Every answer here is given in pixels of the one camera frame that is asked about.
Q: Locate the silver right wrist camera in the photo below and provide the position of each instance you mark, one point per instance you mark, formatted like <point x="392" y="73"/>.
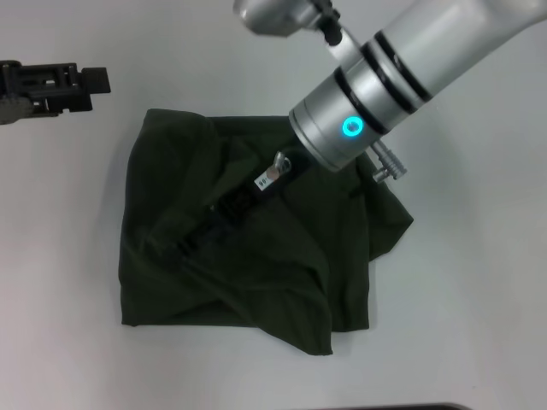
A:
<point x="282" y="15"/>

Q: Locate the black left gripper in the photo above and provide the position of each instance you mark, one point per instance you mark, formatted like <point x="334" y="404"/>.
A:
<point x="13" y="107"/>

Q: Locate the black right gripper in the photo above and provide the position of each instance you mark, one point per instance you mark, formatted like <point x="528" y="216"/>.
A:
<point x="248" y="198"/>

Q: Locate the dark green FREE t-shirt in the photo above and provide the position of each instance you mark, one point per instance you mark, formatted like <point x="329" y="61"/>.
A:
<point x="278" y="277"/>

